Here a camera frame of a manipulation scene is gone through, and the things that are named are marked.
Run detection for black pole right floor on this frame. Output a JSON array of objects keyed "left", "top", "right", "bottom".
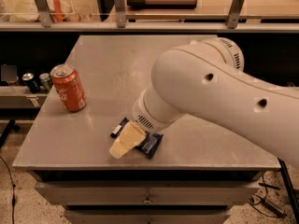
[{"left": 278, "top": 160, "right": 299, "bottom": 224}]

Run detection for metal drawer handle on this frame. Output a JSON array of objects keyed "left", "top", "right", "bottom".
[{"left": 143, "top": 195, "right": 152, "bottom": 205}]

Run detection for blue rxbar blueberry bar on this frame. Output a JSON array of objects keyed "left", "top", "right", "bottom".
[{"left": 110, "top": 118, "right": 164, "bottom": 159}]

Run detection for right metal rail bracket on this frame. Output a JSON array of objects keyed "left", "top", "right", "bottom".
[{"left": 226, "top": 0, "right": 245, "bottom": 29}]

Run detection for grey label card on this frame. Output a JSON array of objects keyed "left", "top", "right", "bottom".
[{"left": 1, "top": 64, "right": 18, "bottom": 82}]

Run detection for dark soda can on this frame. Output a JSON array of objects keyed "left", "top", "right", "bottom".
[{"left": 22, "top": 73, "right": 40, "bottom": 93}]

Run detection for metal rail bracket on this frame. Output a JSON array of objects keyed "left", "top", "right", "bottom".
[
  {"left": 35, "top": 0, "right": 53, "bottom": 27},
  {"left": 114, "top": 0, "right": 126, "bottom": 28},
  {"left": 226, "top": 0, "right": 245, "bottom": 29}
]

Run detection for grey cabinet with drawers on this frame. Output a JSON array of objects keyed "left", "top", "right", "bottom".
[{"left": 13, "top": 35, "right": 279, "bottom": 224}]

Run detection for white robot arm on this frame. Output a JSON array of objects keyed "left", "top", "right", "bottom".
[{"left": 109, "top": 37, "right": 299, "bottom": 167}]

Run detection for middle metal rail bracket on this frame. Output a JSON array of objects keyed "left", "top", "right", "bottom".
[{"left": 114, "top": 0, "right": 126, "bottom": 28}]

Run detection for orange white plastic bag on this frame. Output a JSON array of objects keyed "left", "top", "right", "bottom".
[{"left": 7, "top": 0, "right": 81, "bottom": 22}]

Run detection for black cables on right floor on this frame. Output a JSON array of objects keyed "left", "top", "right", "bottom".
[{"left": 248, "top": 175, "right": 288, "bottom": 218}]

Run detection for black cable on left floor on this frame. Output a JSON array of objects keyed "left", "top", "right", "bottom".
[{"left": 0, "top": 155, "right": 17, "bottom": 224}]

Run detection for red coca-cola can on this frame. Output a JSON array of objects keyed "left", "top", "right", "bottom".
[{"left": 50, "top": 64, "right": 87, "bottom": 112}]

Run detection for green soda can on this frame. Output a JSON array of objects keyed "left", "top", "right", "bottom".
[{"left": 39, "top": 73, "right": 52, "bottom": 92}]

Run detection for left metal rail bracket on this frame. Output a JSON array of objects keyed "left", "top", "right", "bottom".
[{"left": 35, "top": 0, "right": 53, "bottom": 27}]

